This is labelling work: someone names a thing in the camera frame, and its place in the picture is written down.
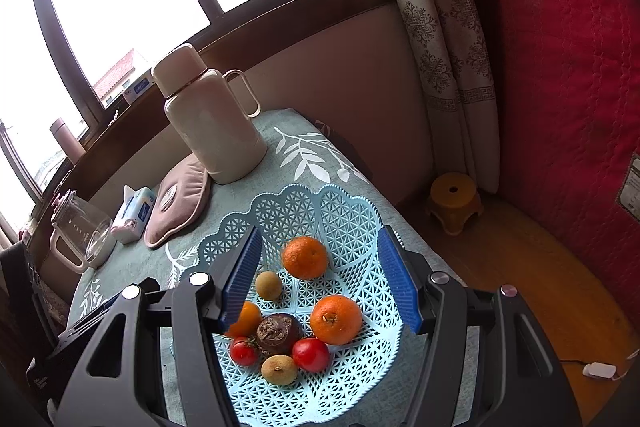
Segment brown mangosteen in basket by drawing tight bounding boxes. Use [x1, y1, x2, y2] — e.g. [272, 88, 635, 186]
[256, 313, 302, 357]

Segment pink hot water pad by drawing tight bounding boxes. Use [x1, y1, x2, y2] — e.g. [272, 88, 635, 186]
[143, 154, 212, 249]

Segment yellow plastic stool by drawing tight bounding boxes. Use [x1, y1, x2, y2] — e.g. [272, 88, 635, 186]
[427, 172, 484, 236]

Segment glass kettle white handle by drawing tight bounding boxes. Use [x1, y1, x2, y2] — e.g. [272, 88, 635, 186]
[49, 190, 116, 274]

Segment large orange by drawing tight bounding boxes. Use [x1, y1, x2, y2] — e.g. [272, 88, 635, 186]
[309, 295, 362, 346]

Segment light blue plastic basket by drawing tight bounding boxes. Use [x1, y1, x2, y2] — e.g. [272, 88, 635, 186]
[167, 184, 402, 426]

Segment red quilted fabric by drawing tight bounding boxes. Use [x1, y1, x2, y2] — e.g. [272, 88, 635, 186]
[475, 0, 639, 323]

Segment green leaf-print tablecloth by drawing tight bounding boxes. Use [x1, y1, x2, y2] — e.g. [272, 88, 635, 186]
[64, 107, 482, 427]

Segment white power adapter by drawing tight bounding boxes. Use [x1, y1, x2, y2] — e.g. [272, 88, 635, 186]
[582, 362, 617, 381]

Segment small tangerine with stem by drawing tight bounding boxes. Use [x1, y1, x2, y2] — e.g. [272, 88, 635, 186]
[224, 300, 262, 338]

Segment pink tumbler on windowsill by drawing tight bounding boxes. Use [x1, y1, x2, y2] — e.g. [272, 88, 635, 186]
[50, 118, 86, 166]

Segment red tomato fruit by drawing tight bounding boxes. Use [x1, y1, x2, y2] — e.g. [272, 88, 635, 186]
[292, 338, 331, 373]

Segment tissue pack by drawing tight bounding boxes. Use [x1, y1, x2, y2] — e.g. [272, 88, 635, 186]
[111, 185, 156, 244]

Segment small red cherry tomato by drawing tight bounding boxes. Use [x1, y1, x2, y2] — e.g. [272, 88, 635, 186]
[229, 337, 260, 367]

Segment tangerine in basket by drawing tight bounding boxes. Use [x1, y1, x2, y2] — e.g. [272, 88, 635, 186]
[281, 236, 329, 280]

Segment white box on windowsill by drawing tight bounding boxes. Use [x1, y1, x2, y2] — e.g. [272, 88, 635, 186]
[122, 75, 154, 106]

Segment small brown longan fruit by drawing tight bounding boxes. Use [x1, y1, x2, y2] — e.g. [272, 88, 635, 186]
[260, 355, 297, 386]

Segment cream thermos flask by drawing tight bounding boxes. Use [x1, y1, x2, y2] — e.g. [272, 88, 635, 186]
[151, 43, 267, 184]

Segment right patterned curtain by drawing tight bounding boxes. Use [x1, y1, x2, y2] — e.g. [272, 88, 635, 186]
[396, 0, 500, 193]

